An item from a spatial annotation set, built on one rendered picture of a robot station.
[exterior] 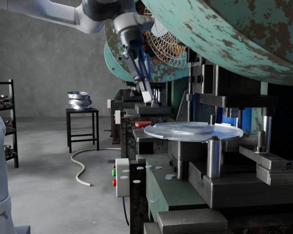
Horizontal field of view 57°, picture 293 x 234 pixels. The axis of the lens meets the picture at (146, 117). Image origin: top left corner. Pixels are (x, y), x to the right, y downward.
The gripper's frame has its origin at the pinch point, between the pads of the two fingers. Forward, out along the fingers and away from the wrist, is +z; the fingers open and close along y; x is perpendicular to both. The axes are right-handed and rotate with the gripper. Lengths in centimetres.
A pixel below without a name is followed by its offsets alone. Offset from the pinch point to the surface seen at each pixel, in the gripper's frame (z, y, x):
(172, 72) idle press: -26, -113, -45
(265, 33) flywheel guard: 6, 41, 44
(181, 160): 23.5, 7.7, 9.8
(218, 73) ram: 3.0, 3.6, 25.8
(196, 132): 16.8, 5.7, 15.7
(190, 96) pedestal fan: -1, -79, -21
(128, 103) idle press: -37, -245, -194
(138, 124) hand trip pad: 9.1, -13.1, -16.5
